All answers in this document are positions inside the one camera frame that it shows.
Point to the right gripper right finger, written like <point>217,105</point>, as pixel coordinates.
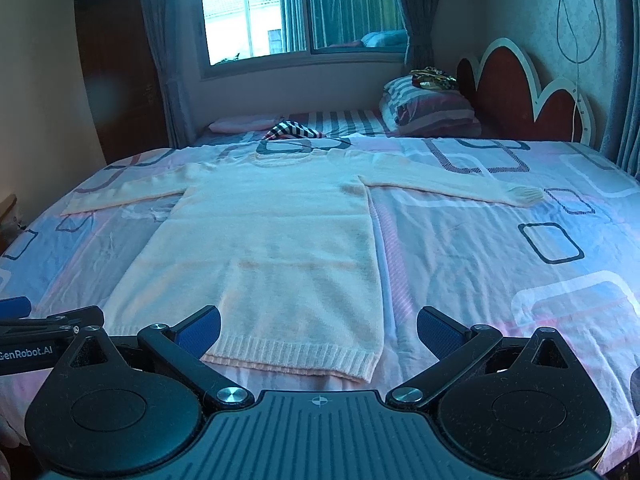
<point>460,351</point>

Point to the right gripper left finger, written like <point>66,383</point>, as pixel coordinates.
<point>176,352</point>

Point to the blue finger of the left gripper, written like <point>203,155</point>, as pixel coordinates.
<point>15,307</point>

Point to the cream knit sweater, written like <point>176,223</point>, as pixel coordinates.
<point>284,246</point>

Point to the wooden bedside furniture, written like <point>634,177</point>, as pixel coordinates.
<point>10,222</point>

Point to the patterned pink blue bedsheet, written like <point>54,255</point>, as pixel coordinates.
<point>571,262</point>

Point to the striped purple mattress sheet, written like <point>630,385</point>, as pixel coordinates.
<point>341,124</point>

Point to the striped folded pillow stack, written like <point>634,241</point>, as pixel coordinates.
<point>426,113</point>

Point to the striped red black garment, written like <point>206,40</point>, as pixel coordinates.
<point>288,129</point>

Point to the red white heart headboard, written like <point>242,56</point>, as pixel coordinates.
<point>510,103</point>

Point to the dark wooden wardrobe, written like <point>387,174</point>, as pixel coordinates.
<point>120,77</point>

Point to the gold shiny bag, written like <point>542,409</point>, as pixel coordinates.
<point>431,78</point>

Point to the left grey curtain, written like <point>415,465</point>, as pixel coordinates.
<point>163,32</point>

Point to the grey curtain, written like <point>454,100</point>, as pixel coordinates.
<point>417,10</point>
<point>163,32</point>

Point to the right grey curtain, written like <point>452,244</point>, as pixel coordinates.
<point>417,10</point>

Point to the window with frame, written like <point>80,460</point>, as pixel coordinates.
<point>237,36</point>

